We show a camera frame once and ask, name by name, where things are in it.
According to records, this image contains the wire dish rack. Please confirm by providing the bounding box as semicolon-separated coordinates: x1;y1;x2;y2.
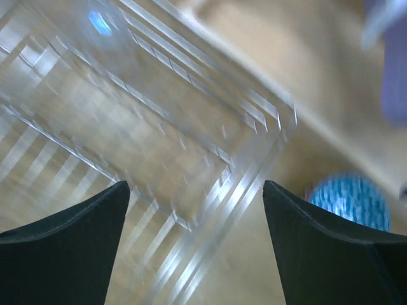
1;1;297;304

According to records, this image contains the blue patterned bowl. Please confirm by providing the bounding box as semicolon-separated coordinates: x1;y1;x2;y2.
307;172;391;232

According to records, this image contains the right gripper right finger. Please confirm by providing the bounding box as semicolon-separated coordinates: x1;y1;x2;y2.
263;180;406;304

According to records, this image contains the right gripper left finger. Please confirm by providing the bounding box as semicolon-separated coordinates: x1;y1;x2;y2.
1;181;130;304

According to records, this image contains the purple cloth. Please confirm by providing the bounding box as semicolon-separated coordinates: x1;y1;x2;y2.
361;1;406;126

